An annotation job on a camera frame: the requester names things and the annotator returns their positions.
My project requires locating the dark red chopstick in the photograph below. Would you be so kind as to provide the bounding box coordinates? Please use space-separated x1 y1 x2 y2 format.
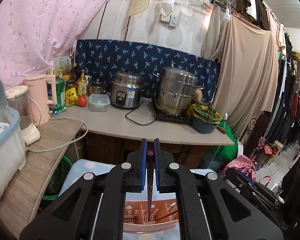
147 150 154 221

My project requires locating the bright red chopstick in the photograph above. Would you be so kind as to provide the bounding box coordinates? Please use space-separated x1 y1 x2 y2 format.
156 210 178 222

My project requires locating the pink floral cloth chair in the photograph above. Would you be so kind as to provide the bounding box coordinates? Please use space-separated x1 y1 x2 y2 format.
221 155 256 180

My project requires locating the stacked steel steamer pot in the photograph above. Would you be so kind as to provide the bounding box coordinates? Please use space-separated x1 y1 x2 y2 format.
153 67 203 116

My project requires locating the blue basin with vegetables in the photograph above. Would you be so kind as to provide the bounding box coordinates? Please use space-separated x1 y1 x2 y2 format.
186 89 223 134

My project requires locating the steel rice cooker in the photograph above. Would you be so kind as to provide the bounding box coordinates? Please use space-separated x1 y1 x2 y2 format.
110 70 143 109

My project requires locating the green bag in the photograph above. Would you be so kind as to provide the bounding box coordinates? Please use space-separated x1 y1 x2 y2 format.
198 121 239 170

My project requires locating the clear food container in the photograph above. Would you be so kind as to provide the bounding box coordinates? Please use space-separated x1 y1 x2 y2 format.
88 94 110 112

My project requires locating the blue planet-print tablecloth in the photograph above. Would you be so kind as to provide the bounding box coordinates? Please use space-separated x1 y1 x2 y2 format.
59 159 215 239

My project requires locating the pink perforated utensil holder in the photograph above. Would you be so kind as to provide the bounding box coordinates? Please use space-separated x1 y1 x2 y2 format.
123 199 179 234

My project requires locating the red tomato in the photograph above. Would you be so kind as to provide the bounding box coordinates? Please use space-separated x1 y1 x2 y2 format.
76 95 87 107

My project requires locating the yellow snack packet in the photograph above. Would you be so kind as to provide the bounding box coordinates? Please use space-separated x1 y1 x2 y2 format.
65 87 78 107

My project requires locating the yellow oil bottle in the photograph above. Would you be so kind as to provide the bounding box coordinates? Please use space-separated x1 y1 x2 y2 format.
77 69 88 96

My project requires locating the green canister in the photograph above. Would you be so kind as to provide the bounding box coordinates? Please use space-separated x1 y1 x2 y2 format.
50 77 65 111

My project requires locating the navy leaf-print cloth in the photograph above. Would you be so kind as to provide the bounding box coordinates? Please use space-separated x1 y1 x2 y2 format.
75 40 221 103

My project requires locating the beige hanging curtain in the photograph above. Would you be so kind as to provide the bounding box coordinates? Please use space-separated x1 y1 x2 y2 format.
201 5 279 137

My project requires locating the pink electric kettle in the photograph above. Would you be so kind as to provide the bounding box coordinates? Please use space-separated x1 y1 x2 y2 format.
24 74 57 126

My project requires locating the white blender appliance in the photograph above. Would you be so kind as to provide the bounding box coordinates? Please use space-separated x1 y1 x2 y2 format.
5 85 40 146

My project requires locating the dish drainer box with lid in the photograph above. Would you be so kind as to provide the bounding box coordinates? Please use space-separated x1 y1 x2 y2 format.
0 79 26 200

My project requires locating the pink dotted cloth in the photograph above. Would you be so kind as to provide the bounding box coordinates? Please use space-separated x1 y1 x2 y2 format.
0 0 109 88

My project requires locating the white power cable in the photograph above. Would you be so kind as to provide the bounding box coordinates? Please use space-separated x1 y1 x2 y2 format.
26 96 89 153

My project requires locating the wall power socket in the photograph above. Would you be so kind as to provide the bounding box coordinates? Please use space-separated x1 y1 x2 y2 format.
160 14 179 28

